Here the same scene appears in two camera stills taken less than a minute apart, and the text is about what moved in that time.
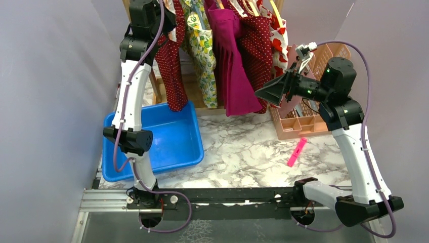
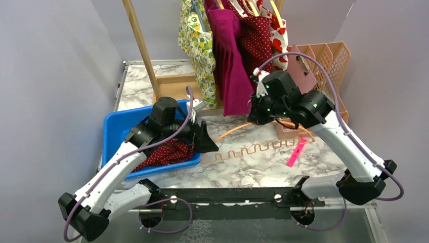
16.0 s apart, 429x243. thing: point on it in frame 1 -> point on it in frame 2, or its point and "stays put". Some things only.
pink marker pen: x=296 y=152 stays put
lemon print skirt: x=197 y=45 stays put
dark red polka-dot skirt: x=168 y=56 -> x=174 y=151
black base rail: x=198 y=204 stays put
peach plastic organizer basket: x=307 y=121 stays put
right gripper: x=273 y=91 -> x=255 y=116
